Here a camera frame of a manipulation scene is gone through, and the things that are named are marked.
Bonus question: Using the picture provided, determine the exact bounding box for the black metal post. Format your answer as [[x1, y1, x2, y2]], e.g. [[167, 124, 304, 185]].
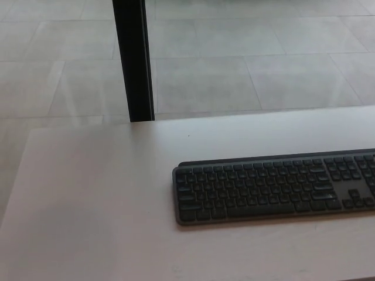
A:
[[112, 0, 155, 122]]

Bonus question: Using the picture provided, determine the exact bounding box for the black computer keyboard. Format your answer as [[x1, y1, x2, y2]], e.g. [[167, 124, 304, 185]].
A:
[[172, 148, 375, 225]]

